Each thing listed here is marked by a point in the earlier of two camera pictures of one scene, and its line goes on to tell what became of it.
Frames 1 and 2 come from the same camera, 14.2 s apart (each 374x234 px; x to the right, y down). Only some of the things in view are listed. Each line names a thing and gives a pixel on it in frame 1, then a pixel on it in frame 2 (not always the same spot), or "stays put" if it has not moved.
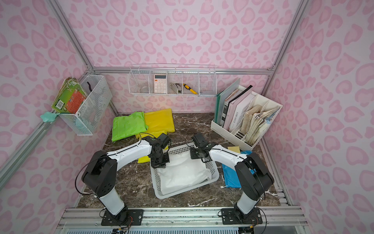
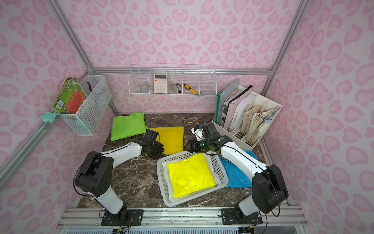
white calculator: x=160 y=83 stays put
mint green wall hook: x=48 y=117 stays put
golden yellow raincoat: x=159 y=120 → x=171 y=138
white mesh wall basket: x=91 y=113 stays put
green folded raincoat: x=124 y=126 stays put
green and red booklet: x=70 y=97 stays put
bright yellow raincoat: x=154 y=133 → x=189 y=175
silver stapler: x=174 y=87 stays put
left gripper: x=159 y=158 stays put
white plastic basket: x=176 y=149 → x=217 y=162
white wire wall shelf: x=173 y=79 stays put
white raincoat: x=182 y=173 → x=167 y=182
